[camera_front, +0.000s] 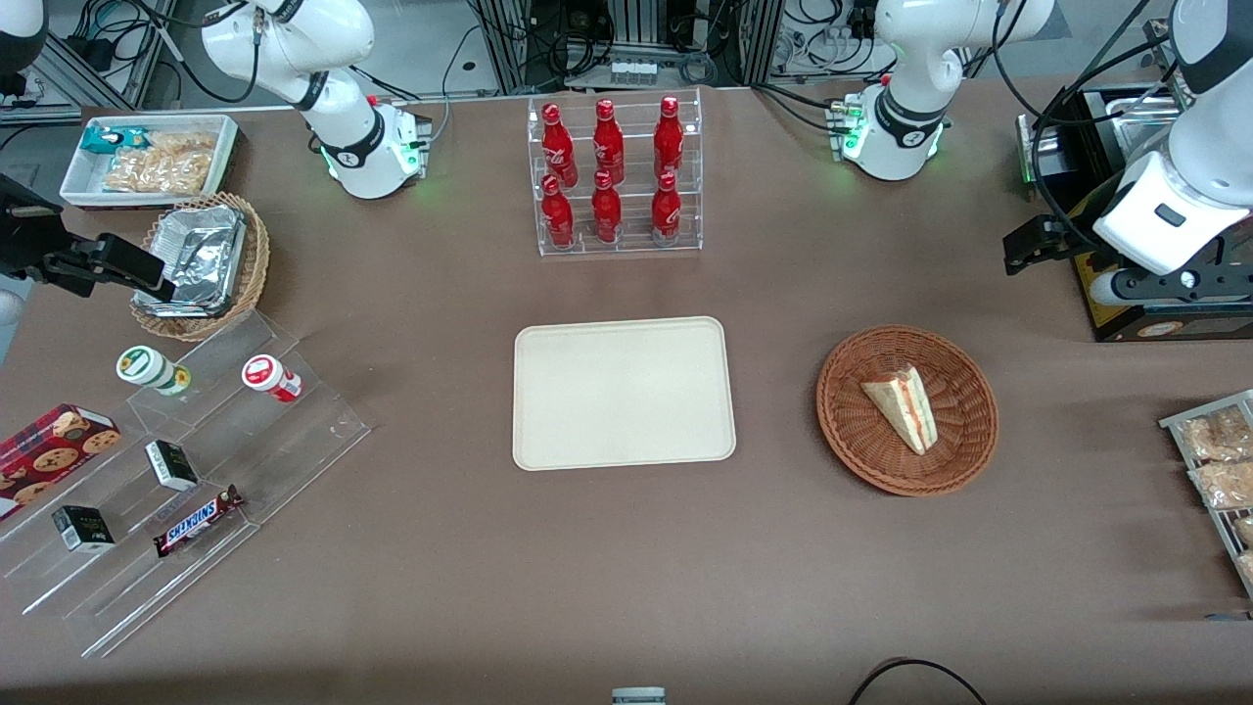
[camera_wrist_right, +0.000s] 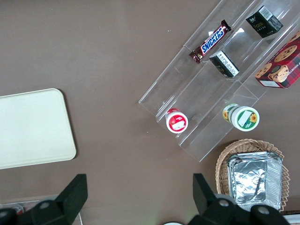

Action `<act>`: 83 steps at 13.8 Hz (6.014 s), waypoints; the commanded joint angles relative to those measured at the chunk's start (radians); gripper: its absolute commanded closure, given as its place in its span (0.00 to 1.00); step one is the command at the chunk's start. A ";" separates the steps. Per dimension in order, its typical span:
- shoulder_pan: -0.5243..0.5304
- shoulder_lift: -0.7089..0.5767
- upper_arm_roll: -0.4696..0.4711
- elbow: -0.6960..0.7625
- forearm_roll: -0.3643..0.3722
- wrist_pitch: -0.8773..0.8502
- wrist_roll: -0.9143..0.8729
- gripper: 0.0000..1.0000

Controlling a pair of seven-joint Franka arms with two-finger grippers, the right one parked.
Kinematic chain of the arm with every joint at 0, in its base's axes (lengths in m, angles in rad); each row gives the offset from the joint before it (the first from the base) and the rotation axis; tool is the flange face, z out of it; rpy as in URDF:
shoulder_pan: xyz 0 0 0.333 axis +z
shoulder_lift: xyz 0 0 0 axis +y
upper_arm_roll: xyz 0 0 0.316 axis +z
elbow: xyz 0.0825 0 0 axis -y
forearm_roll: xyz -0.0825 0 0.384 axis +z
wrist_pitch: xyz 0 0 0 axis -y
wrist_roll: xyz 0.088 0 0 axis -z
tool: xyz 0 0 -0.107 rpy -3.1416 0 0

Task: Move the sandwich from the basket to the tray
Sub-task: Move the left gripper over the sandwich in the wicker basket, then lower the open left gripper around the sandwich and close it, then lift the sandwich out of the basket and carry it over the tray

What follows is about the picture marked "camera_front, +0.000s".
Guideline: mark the tan wicker basket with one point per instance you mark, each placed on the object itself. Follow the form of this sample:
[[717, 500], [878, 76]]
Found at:
[[256, 264]]

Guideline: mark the teal snack packet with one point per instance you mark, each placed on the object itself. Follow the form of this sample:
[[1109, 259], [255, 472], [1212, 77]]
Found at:
[[103, 139]]

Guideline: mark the aluminium frame rack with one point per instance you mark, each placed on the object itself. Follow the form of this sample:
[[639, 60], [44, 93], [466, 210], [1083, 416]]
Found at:
[[636, 24]]

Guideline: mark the red cola bottle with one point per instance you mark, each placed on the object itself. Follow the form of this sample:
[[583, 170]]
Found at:
[[606, 211], [669, 139], [558, 217], [557, 147], [666, 211], [608, 142]]

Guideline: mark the triangular sandwich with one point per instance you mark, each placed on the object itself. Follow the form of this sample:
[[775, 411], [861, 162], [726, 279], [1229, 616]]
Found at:
[[905, 406]]

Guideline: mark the clear bag of pastry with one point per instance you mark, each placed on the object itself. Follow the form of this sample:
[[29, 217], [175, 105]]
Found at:
[[1219, 436], [1224, 485]]

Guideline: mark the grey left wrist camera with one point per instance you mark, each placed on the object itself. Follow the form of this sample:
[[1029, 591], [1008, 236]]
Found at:
[[1155, 286]]

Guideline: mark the green lid small bottle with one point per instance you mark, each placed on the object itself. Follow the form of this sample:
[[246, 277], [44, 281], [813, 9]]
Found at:
[[147, 369]]

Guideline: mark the red lid small bottle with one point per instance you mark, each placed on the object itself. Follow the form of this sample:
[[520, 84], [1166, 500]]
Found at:
[[269, 377]]

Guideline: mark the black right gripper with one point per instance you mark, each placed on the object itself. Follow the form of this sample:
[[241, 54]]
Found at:
[[22, 238]]

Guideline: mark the Snickers chocolate bar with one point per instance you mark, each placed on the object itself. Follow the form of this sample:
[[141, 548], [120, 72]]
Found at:
[[196, 521]]

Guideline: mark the white rectangular plastic bin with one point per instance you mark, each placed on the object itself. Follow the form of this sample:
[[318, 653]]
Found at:
[[83, 186]]

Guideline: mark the red plaid cookie box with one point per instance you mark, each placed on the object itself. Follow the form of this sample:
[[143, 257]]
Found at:
[[49, 455]]

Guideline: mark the small black carton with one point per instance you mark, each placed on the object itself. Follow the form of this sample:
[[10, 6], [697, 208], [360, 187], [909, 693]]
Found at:
[[171, 465], [83, 529]]

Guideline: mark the aluminium foil container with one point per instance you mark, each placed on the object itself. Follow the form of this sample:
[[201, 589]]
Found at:
[[201, 255]]

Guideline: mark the beige plastic tray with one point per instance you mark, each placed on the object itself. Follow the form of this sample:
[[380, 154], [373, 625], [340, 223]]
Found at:
[[623, 392]]

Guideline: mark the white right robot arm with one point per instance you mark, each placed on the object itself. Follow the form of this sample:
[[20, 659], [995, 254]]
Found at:
[[294, 39]]

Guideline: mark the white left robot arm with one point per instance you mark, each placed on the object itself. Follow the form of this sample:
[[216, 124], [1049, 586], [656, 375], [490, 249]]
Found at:
[[905, 59]]

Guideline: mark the brown round wicker basket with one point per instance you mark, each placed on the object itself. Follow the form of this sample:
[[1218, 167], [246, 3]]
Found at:
[[881, 460]]

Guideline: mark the clear bag of chips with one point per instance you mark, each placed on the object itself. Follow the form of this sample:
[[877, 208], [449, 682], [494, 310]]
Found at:
[[166, 166]]

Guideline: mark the clear acrylic stepped shelf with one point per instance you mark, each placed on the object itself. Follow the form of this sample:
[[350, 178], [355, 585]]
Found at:
[[294, 441]]

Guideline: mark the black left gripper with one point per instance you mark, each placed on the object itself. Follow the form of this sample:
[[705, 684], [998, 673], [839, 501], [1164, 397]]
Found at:
[[1069, 238]]

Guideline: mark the clear acrylic bottle rack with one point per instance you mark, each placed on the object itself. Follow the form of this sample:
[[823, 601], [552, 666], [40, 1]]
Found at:
[[631, 166]]

